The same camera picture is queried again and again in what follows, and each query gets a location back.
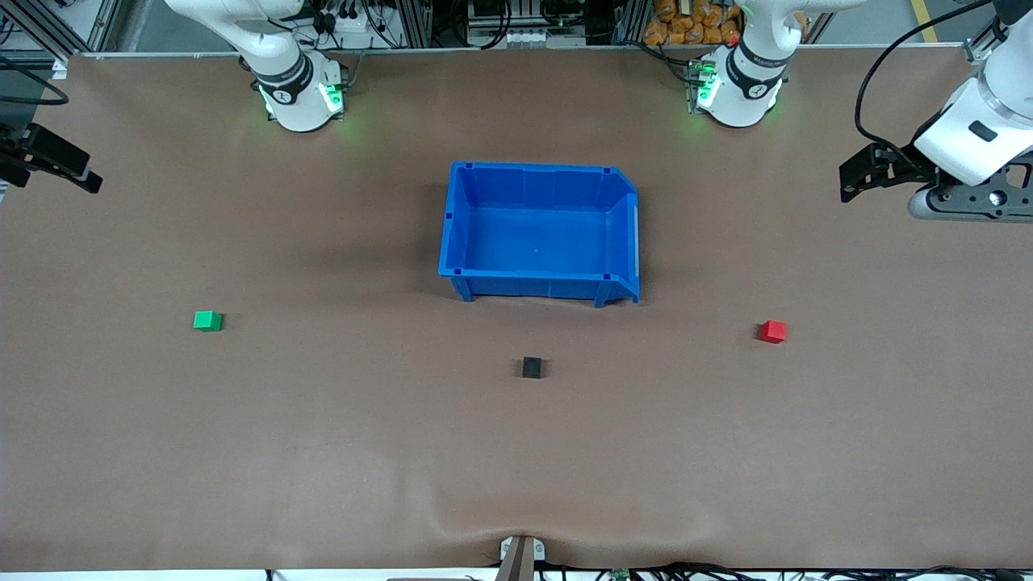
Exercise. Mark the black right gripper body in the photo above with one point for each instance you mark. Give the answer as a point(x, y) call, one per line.
point(24, 150)

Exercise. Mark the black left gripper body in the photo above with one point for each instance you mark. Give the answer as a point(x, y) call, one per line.
point(898, 162)

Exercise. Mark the red cube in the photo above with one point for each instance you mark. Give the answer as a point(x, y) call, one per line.
point(772, 332)

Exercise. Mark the green cube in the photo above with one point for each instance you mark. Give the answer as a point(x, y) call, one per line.
point(207, 321)

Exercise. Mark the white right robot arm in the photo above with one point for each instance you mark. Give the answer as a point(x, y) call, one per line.
point(294, 97)

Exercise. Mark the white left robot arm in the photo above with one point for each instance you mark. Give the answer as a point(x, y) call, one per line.
point(980, 97)

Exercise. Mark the black cube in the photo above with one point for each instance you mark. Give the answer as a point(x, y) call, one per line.
point(532, 368)

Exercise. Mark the bag of orange items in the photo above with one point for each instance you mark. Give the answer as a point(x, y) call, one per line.
point(694, 22)

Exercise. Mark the white power strip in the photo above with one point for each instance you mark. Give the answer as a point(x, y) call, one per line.
point(355, 24)

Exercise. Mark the blue plastic storage bin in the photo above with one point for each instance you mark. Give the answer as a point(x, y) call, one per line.
point(537, 234)

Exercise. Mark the grey electronics box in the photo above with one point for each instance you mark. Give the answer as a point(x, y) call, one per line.
point(524, 28)

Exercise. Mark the grey table edge clamp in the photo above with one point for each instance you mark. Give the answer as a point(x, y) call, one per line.
point(522, 557)

